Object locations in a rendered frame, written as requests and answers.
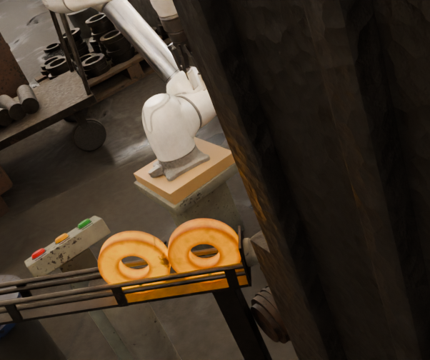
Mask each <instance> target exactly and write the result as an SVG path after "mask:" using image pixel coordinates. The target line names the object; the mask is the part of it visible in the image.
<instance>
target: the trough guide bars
mask: <svg viewBox="0 0 430 360"><path fill-rule="evenodd" d="M218 252H219V251H218V250H217V249H216V248H210V249H202V250H198V251H192V253H193V254H194V255H195V256H201V255H206V254H214V253H218ZM123 264H124V265H125V266H127V267H133V266H141V265H145V264H148V263H147V262H146V261H145V260H144V259H142V260H137V261H129V262H124V263H123ZM243 268H244V266H243V264H242V263H237V264H229V265H224V266H216V267H211V268H206V269H198V270H193V271H185V272H180V273H175V274H167V275H162V276H154V277H149V278H145V279H136V280H131V281H123V282H118V283H113V284H105V285H100V286H92V287H87V288H82V289H74V290H69V291H61V292H56V293H51V294H43V295H38V296H32V294H31V292H30V290H34V289H43V288H48V287H53V286H61V285H65V284H74V283H79V282H83V281H91V280H96V279H102V278H103V277H102V276H101V274H94V275H89V276H81V277H76V278H71V279H63V280H58V281H50V282H46V283H41V284H33V285H28V286H27V284H32V283H36V282H41V281H49V280H54V279H62V278H67V277H72V276H80V275H84V274H92V273H97V272H99V268H98V267H94V268H90V269H82V270H77V271H69V272H64V273H60V274H52V275H47V276H39V277H34V278H30V279H22V280H17V281H9V282H4V283H0V289H2V288H6V287H11V286H16V287H15V288H10V289H2V290H0V295H4V294H12V293H17V292H19V293H20V294H21V296H22V297H23V298H20V299H12V300H7V301H0V307H3V306H4V307H5V308H1V309H0V314H4V313H9V315H10V317H11V318H12V319H13V321H14V323H15V324H16V323H21V322H24V320H23V317H22V315H21V314H20V312H19V311H23V310H27V309H36V308H41V307H45V306H54V305H59V304H67V303H73V302H78V301H86V300H91V299H100V298H104V297H109V296H114V297H115V299H116V301H117V304H118V305H119V307H123V306H129V304H128V300H127V298H126V295H125V294H131V293H136V292H141V291H149V290H154V289H162V288H168V287H173V286H181V285H186V284H195V283H199V282H204V281H213V280H217V279H226V280H227V282H228V285H229V289H230V290H234V289H240V286H239V281H238V278H237V277H238V276H244V275H246V274H245V271H244V270H239V271H235V269H243ZM222 271H224V273H221V274H212V273H216V272H222ZM204 274H212V275H208V276H199V277H194V278H190V279H181V280H176V281H168V282H163V283H158V284H149V283H154V282H159V281H167V280H172V279H180V278H185V277H190V276H198V275H204ZM141 284H149V285H145V286H136V285H141ZM128 286H136V287H131V288H127V289H123V287H128ZM109 289H111V291H105V290H109ZM96 291H105V292H100V293H95V294H87V293H91V292H96ZM78 294H87V295H82V296H73V295H78ZM65 296H73V297H69V298H64V299H55V298H60V297H65ZM47 299H55V300H51V301H42V300H47ZM33 301H42V302H37V303H32V304H24V303H29V302H33ZM15 304H24V305H19V306H16V305H15Z"/></svg>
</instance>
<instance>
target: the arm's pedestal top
mask: <svg viewBox="0 0 430 360"><path fill-rule="evenodd" d="M238 172H239V170H238V169H237V166H236V163H233V164H232V165H231V166H229V167H228V168H226V169H225V170H223V171H222V172H221V173H220V174H218V175H216V176H215V177H214V178H212V179H211V180H210V181H208V182H206V183H205V184H204V185H203V186H201V187H200V188H198V189H197V190H196V191H194V192H193V193H191V194H190V195H188V196H187V197H186V198H185V199H183V200H181V201H180V202H179V203H177V204H176V205H174V204H173V203H171V202H170V201H168V200H166V199H165V198H163V197H162V196H160V195H158V194H157V193H155V192H154V191H152V190H151V189H149V188H147V187H146V186H144V185H143V184H141V183H139V182H138V181H137V180H136V181H135V182H134V185H135V187H136V189H137V190H138V191H140V192H141V193H143V194H144V195H146V196H147V197H149V198H150V199H152V200H153V201H155V202H156V203H158V204H160V205H161V206H163V207H164V208H165V209H167V210H169V211H170V212H171V213H173V214H175V215H176V216H178V215H179V214H181V213H183V212H184V211H186V210H187V209H188V208H189V207H191V206H192V205H194V204H195V203H196V202H198V201H199V200H200V199H202V198H204V197H205V196H206V195H207V194H209V193H210V192H212V191H213V190H214V189H216V188H217V187H218V186H220V185H221V184H223V183H224V182H225V181H227V180H228V179H230V178H231V177H232V176H233V175H235V174H237V173H238Z"/></svg>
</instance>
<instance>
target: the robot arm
mask: <svg viewBox="0 0 430 360"><path fill-rule="evenodd" d="M42 2H43V4H44V5H45V7H46V8H48V9H49V10H51V11H53V12H56V13H61V14H68V13H73V12H76V11H81V10H83V9H87V8H89V7H91V8H93V9H96V10H97V11H98V12H101V13H104V14H105V15H106V16H107V17H108V19H109V20H110V21H111V22H112V23H113V24H114V26H115V27H116V28H117V29H118V30H119V31H120V32H121V33H122V34H123V35H124V36H125V38H126V39H127V40H128V41H129V42H130V43H131V45H132V46H133V47H134V48H135V49H136V50H137V51H138V52H139V53H140V54H141V55H142V57H143V58H144V59H145V60H146V61H147V62H148V64H149V65H150V66H151V67H152V68H153V69H154V71H155V72H156V73H157V74H158V75H159V76H160V77H161V78H162V79H163V80H164V81H165V83H166V84H167V85H166V92H167V94H157V95H155V96H153V97H151V98H150V99H148V100H147V101H146V102H145V104H144V106H143V109H142V122H143V126H144V131H145V133H146V136H147V139H148V140H149V143H150V145H151V147H152V149H153V151H154V153H155V154H156V157H157V159H158V161H156V162H154V163H153V168H152V169H151V170H150V171H148V173H149V176H150V177H151V178H154V177H155V176H159V175H162V174H163V175H164V176H165V177H166V179H167V181H173V180H174V179H175V178H177V177H178V176H180V175H182V174H184V173H186V172H187V171H189V170H191V169H193V168H194V167H196V166H198V165H200V164H202V163H204V162H207V161H209V160H210V156H209V155H208V154H204V153H203V152H202V151H200V150H199V149H198V148H197V146H196V144H195V142H194V137H195V136H196V133H197V131H198V130H199V129H200V128H201V127H203V126H205V125H206V124H207V123H209V122H210V121H211V120H212V119H213V118H214V117H215V116H216V112H215V109H214V106H213V104H212V102H211V99H210V96H209V93H208V91H207V89H206V86H205V83H204V80H203V78H202V76H201V73H200V71H199V68H198V65H197V63H196V60H195V58H194V55H193V52H192V50H191V47H190V45H189V42H188V39H187V37H186V34H185V32H184V29H183V26H182V25H181V22H180V19H179V16H178V14H177V12H176V9H175V6H174V3H173V1H172V0H150V2H151V5H152V6H153V8H154V9H155V10H156V12H157V14H158V15H159V19H160V20H161V23H162V26H163V28H164V31H167V32H168V35H169V38H170V39H171V41H172V42H171V43H170V44H169V45H168V46H167V45H166V44H165V43H164V41H163V40H162V39H161V38H160V37H159V36H158V34H157V33H156V32H155V31H154V30H153V29H152V28H151V27H150V26H149V25H148V24H147V22H146V21H145V20H144V19H143V18H142V17H141V15H140V14H139V13H138V12H137V11H136V9H135V8H134V7H133V6H132V5H131V4H130V3H129V2H128V1H127V0H42ZM187 54H188V56H190V57H191V60H192V61H193V63H194V65H195V67H193V66H189V59H188V56H187Z"/></svg>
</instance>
